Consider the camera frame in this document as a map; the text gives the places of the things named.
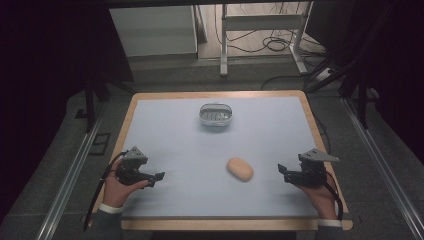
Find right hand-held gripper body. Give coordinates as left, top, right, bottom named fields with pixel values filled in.
left=297, top=148, right=341, bottom=188

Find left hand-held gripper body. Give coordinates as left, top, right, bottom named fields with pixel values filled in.
left=114, top=145, right=150, bottom=187

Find beige oval bread roll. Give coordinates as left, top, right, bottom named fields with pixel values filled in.
left=226, top=156, right=255, bottom=183

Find small metal basket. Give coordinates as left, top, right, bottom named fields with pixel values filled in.
left=198, top=102, right=234, bottom=128

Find person's left hand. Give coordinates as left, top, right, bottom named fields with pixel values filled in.
left=100, top=168, right=151, bottom=210

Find person's right hand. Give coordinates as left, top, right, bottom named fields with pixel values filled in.
left=293, top=173, right=340, bottom=222

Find light blue table mat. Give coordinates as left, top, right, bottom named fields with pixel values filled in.
left=121, top=95, right=320, bottom=220

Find wooden table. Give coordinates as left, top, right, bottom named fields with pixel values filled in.
left=91, top=89, right=354, bottom=232

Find black stand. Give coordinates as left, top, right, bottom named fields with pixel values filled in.
left=83, top=71, right=138, bottom=134
left=306, top=3, right=394, bottom=130

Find white power strip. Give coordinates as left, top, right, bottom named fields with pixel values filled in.
left=314, top=67, right=335, bottom=83

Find white cabinet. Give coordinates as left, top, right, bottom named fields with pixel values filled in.
left=108, top=4, right=199, bottom=58

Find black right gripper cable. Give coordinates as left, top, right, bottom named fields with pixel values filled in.
left=322, top=170, right=345, bottom=222

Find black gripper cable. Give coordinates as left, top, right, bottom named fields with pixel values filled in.
left=82, top=150, right=130, bottom=233
left=322, top=170, right=345, bottom=222

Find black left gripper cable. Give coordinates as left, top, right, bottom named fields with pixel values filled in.
left=82, top=150, right=130, bottom=233

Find metal floor rail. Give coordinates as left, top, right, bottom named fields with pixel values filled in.
left=34, top=99, right=109, bottom=240
left=341, top=97, right=424, bottom=240

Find black floor cables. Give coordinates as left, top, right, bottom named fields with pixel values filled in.
left=213, top=2, right=329, bottom=92

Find white metal stand frame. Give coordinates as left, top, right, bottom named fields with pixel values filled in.
left=219, top=1, right=314, bottom=78

